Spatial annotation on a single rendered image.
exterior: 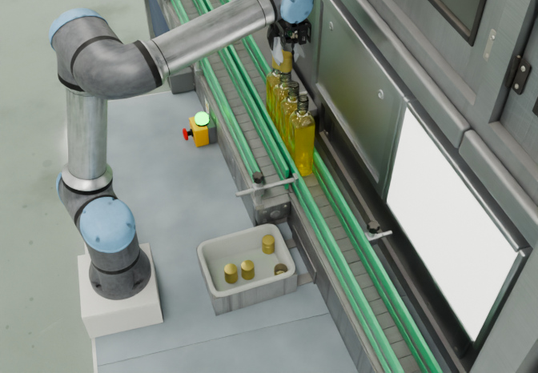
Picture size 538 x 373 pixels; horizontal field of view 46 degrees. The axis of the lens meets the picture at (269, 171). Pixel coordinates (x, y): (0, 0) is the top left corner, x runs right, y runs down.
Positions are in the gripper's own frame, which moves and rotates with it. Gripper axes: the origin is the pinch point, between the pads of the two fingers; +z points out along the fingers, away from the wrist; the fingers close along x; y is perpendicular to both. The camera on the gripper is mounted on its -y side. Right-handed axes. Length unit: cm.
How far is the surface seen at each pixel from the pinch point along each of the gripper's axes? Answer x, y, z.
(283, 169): -6.4, 16.5, 23.2
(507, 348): -23, 107, -54
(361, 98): 12.6, 19.1, 1.9
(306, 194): -4.3, 27.2, 22.7
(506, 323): -23, 106, -56
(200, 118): -19.5, -20.7, 33.4
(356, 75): 12.6, 15.3, -2.3
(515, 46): 15, 59, -41
